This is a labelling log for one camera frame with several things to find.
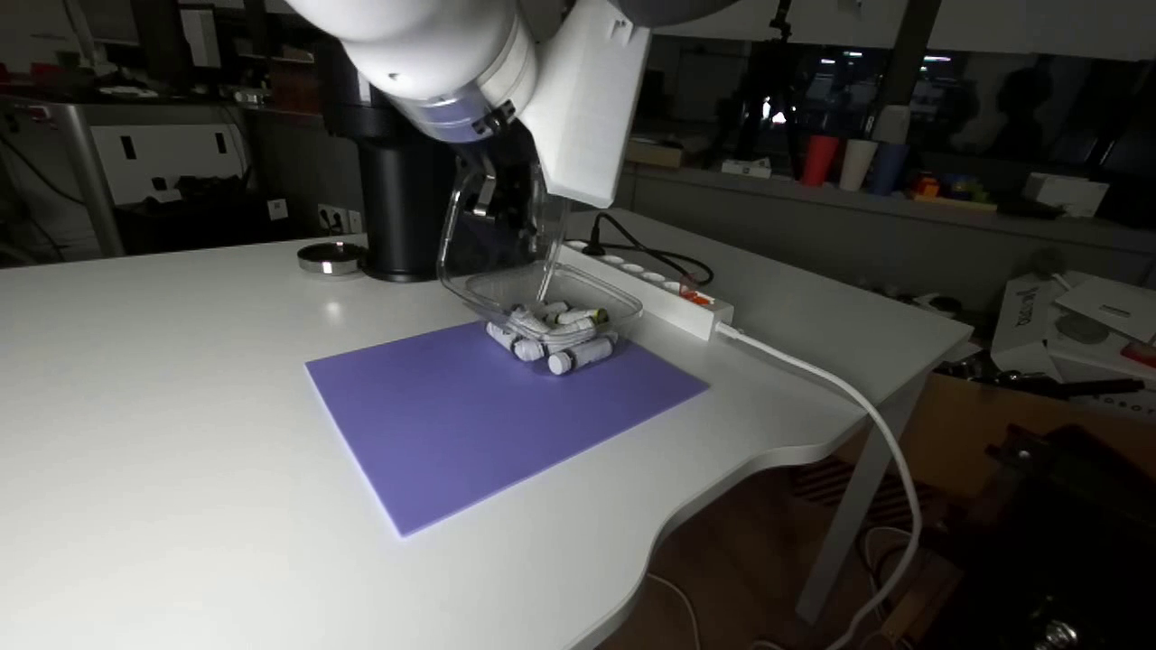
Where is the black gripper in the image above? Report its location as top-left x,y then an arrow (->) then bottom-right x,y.
463,106 -> 561,306

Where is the white power strip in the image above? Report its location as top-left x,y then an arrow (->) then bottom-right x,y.
546,240 -> 737,348

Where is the purple rectangular mat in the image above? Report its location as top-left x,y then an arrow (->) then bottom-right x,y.
303,319 -> 713,541

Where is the black coffee machine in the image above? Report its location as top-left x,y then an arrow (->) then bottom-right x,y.
350,51 -> 546,287

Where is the round metal disc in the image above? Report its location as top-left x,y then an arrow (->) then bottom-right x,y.
297,240 -> 367,279

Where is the grey low cabinet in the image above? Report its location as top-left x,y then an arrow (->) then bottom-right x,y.
623,168 -> 1156,319

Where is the red cup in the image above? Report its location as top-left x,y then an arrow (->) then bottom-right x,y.
798,133 -> 843,190

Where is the white cup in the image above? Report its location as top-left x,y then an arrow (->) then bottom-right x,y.
838,137 -> 878,196

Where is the blue cup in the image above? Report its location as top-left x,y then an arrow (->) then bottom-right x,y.
868,140 -> 910,198

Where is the metal table leg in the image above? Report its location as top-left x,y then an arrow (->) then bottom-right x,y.
792,372 -> 933,629

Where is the white background cabinet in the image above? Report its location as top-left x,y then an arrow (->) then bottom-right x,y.
64,100 -> 259,261

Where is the white cardboard box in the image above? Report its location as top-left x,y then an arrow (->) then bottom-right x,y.
987,266 -> 1156,391

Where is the small white box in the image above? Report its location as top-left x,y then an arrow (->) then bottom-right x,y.
1021,171 -> 1112,225

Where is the black floor equipment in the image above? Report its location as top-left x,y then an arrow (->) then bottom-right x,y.
933,418 -> 1156,650

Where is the black power cable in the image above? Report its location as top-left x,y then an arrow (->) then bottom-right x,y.
586,210 -> 721,291

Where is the white wall outlet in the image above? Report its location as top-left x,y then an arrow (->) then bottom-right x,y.
313,202 -> 365,236

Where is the thin white floor cable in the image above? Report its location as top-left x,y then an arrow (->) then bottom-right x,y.
643,570 -> 716,650

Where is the thick white power cable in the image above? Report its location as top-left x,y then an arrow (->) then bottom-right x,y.
716,320 -> 928,650

